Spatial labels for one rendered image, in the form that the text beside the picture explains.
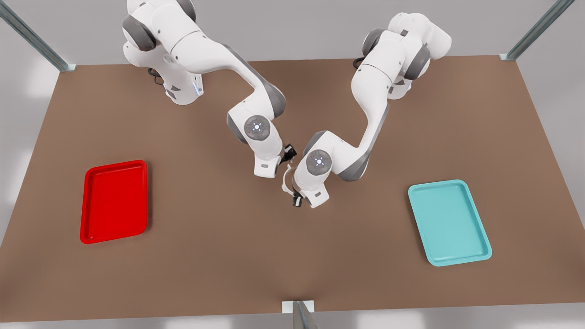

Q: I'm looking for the white drainage pipe clamp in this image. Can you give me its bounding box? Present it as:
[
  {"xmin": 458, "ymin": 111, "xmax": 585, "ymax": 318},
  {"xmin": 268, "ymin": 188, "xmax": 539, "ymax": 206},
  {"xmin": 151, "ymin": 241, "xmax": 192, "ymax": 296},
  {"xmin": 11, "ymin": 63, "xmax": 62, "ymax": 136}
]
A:
[{"xmin": 281, "ymin": 164, "xmax": 295, "ymax": 197}]

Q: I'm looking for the teal rectangular tray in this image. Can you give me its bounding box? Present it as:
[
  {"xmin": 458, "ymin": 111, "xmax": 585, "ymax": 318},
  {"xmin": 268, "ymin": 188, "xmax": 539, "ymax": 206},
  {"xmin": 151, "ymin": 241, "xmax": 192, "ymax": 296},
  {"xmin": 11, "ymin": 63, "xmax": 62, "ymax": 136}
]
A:
[{"xmin": 408, "ymin": 179, "xmax": 493, "ymax": 267}]

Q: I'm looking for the red rectangular tray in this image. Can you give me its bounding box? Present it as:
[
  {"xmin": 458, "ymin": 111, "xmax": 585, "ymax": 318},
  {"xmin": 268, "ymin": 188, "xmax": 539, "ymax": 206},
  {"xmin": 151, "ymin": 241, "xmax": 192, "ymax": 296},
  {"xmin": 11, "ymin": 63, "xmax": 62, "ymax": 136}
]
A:
[{"xmin": 80, "ymin": 159, "xmax": 148, "ymax": 244}]

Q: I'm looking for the silver frame post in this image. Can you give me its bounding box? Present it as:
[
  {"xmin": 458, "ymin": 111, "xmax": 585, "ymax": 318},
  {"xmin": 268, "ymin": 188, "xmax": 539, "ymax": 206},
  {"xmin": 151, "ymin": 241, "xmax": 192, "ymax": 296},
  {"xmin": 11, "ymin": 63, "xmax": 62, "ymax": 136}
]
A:
[
  {"xmin": 282, "ymin": 300, "xmax": 318, "ymax": 329},
  {"xmin": 0, "ymin": 2, "xmax": 76, "ymax": 73},
  {"xmin": 499, "ymin": 0, "xmax": 575, "ymax": 61}
]

